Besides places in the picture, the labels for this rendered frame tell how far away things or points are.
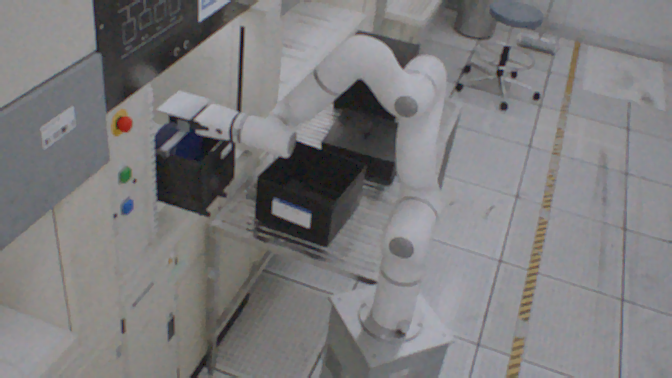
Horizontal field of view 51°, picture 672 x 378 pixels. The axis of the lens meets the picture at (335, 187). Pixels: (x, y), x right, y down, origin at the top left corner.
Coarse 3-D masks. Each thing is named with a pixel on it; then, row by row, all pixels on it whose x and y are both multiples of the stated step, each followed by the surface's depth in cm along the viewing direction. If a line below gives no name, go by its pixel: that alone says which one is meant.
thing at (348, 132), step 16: (352, 112) 281; (336, 128) 270; (352, 128) 271; (368, 128) 267; (384, 128) 274; (336, 144) 261; (352, 144) 262; (368, 144) 263; (384, 144) 265; (368, 160) 259; (384, 160) 256; (368, 176) 262; (384, 176) 260
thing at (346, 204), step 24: (288, 168) 249; (312, 168) 250; (336, 168) 245; (360, 168) 241; (264, 192) 228; (288, 192) 223; (312, 192) 251; (336, 192) 248; (360, 192) 243; (264, 216) 233; (288, 216) 228; (312, 216) 224; (336, 216) 226; (312, 240) 229
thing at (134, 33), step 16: (112, 0) 148; (128, 0) 154; (144, 0) 160; (160, 0) 166; (176, 0) 173; (112, 16) 150; (128, 16) 156; (144, 16) 162; (160, 16) 168; (176, 16) 176; (208, 16) 192; (128, 32) 157; (144, 32) 164; (160, 32) 171; (128, 48) 159; (144, 48) 166; (112, 128) 164; (128, 192) 180; (176, 272) 224; (240, 304) 299; (224, 336) 291
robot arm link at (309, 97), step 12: (312, 72) 171; (300, 84) 173; (312, 84) 170; (288, 96) 177; (300, 96) 173; (312, 96) 171; (324, 96) 170; (336, 96) 172; (276, 108) 192; (288, 108) 176; (300, 108) 174; (312, 108) 174; (288, 120) 191; (300, 120) 191
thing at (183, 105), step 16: (176, 96) 195; (192, 96) 195; (176, 112) 188; (192, 112) 189; (208, 144) 209; (224, 144) 199; (160, 160) 191; (176, 160) 188; (208, 160) 191; (224, 160) 202; (160, 176) 194; (176, 176) 192; (192, 176) 190; (208, 176) 194; (224, 176) 206; (160, 192) 198; (176, 192) 196; (192, 192) 193; (208, 192) 198; (224, 192) 211; (192, 208) 204
